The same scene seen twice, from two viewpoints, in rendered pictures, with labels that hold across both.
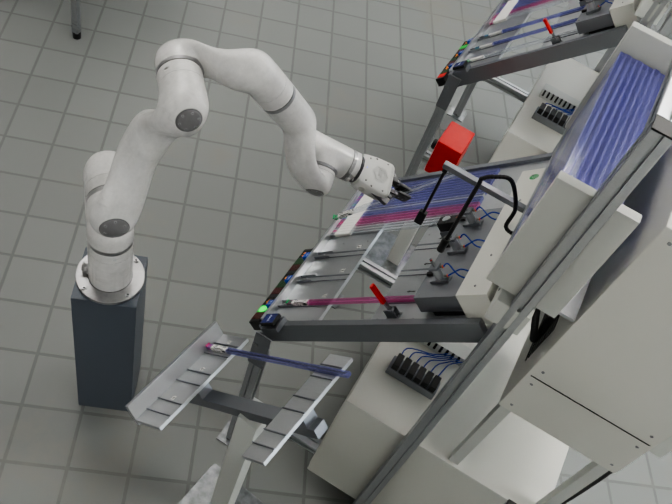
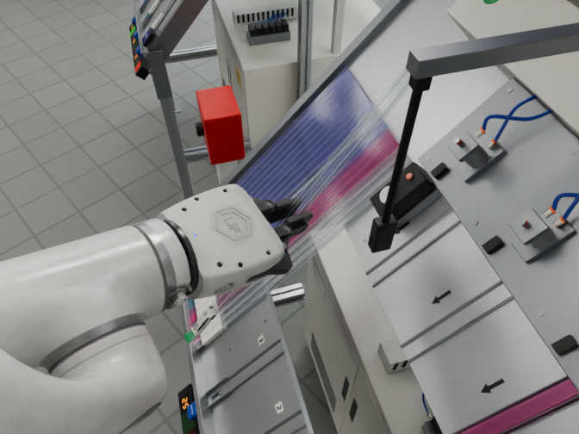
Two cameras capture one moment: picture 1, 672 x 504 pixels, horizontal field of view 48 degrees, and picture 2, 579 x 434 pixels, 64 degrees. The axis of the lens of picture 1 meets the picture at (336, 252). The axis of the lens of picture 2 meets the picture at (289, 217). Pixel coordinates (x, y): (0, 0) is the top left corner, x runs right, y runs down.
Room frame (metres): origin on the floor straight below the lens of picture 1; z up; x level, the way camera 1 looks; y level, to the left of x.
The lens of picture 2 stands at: (1.14, 0.05, 1.52)
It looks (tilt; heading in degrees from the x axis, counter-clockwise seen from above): 50 degrees down; 333
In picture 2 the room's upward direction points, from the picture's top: straight up
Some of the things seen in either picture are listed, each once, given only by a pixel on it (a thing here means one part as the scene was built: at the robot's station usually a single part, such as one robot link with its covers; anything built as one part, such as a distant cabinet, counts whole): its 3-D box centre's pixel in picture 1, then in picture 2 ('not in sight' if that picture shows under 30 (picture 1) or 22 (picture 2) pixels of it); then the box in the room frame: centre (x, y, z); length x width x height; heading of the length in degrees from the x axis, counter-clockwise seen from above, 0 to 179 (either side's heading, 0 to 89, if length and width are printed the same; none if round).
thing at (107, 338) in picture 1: (110, 337); not in sight; (1.11, 0.57, 0.35); 0.18 x 0.18 x 0.70; 15
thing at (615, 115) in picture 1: (587, 169); not in sight; (1.31, -0.44, 1.52); 0.51 x 0.13 x 0.27; 169
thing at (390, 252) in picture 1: (422, 204); (231, 200); (2.15, -0.25, 0.39); 0.24 x 0.24 x 0.78; 79
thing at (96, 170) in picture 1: (109, 200); not in sight; (1.14, 0.59, 1.00); 0.19 x 0.12 x 0.24; 32
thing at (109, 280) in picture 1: (110, 258); not in sight; (1.11, 0.57, 0.79); 0.19 x 0.19 x 0.18
